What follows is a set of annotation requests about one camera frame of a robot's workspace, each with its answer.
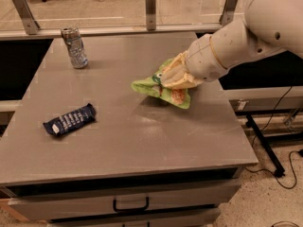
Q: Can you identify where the green rice chip bag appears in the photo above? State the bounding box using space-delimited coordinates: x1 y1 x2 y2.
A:
131 59 190 109

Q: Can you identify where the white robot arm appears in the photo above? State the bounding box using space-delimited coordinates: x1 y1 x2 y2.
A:
161 0 303 89

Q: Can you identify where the dark blue rxbar wrapper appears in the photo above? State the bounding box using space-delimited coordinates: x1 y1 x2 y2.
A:
43 103 96 136

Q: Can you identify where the silver drink can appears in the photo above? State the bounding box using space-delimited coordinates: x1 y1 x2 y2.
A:
61 27 88 69

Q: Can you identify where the black metal stand leg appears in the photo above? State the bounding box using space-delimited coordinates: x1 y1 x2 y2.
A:
246 114 285 178

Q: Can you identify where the grey lower drawer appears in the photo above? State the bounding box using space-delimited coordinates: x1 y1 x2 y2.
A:
47 208 221 227

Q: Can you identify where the grey drawer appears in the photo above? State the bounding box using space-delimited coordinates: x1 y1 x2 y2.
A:
47 208 221 227
9 179 241 220

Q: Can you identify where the grey upper drawer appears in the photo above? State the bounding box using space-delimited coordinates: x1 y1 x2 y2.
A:
9 179 241 220

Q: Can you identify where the right metal rail bracket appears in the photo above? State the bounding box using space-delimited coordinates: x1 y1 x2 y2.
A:
219 0 239 26

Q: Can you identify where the metal rail bracket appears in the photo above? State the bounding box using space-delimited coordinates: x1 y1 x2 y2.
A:
12 0 40 35
145 0 156 30
219 0 239 26

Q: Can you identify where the middle metal rail bracket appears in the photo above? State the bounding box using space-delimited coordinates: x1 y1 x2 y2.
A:
145 0 156 30

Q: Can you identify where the black drawer handle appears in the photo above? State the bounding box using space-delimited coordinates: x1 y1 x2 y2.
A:
112 197 150 213

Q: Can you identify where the black floor cable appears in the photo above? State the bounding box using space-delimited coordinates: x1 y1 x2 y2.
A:
245 86 303 190

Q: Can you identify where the left metal rail bracket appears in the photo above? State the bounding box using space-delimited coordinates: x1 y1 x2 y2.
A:
12 0 40 35

